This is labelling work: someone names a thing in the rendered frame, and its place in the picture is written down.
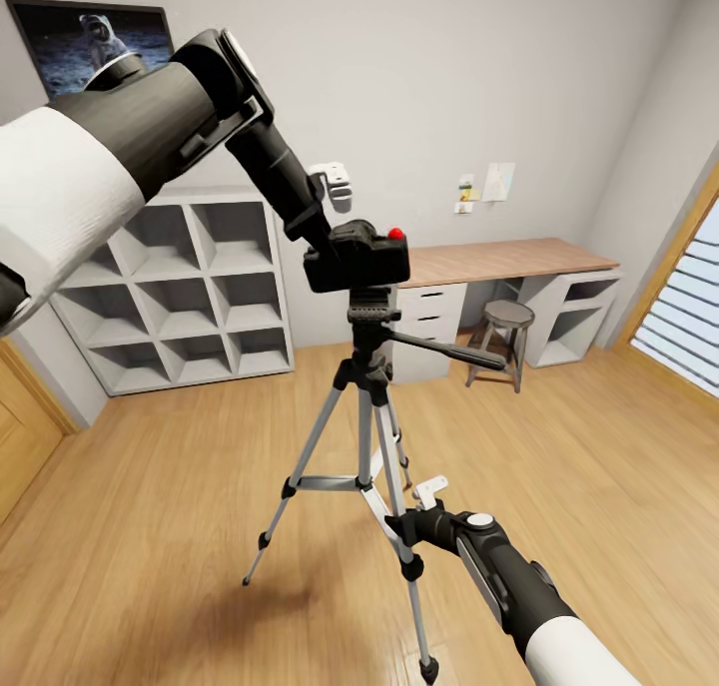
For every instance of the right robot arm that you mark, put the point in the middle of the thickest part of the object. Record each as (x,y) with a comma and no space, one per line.
(557,648)

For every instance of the desk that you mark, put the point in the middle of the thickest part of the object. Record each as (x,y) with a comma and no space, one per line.
(569,288)

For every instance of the camera tripod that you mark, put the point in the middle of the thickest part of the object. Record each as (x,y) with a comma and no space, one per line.
(369,307)

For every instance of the digital camera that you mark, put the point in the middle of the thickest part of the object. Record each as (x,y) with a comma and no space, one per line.
(367,259)

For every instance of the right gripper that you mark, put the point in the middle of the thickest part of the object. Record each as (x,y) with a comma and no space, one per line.
(415,526)

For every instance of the taboret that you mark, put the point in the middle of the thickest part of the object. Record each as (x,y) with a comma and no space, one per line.
(506,313)

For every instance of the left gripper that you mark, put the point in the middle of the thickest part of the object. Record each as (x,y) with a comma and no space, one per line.
(292,195)

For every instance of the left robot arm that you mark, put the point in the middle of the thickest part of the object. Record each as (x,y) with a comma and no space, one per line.
(75,171)

